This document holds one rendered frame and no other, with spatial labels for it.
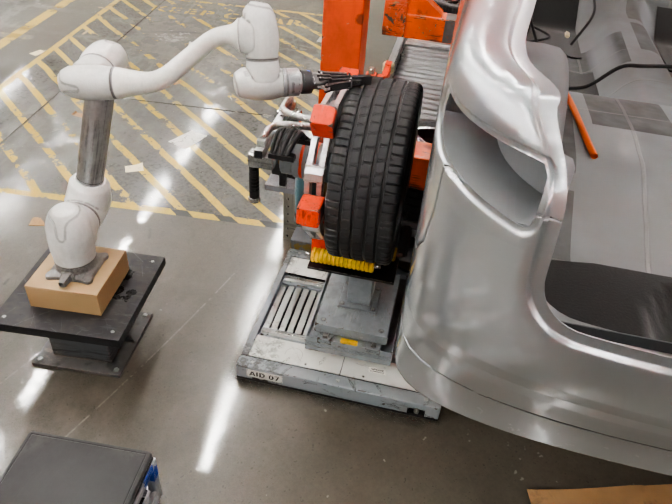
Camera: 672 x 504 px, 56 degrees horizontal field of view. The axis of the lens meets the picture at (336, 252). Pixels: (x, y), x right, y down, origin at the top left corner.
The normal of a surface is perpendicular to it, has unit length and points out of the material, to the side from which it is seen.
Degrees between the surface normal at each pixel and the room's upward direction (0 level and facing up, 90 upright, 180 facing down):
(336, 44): 90
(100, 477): 0
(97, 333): 0
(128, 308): 0
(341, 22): 90
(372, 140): 42
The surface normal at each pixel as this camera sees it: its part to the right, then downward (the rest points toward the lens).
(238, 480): 0.07, -0.78
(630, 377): -0.30, 0.58
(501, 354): -0.50, 0.59
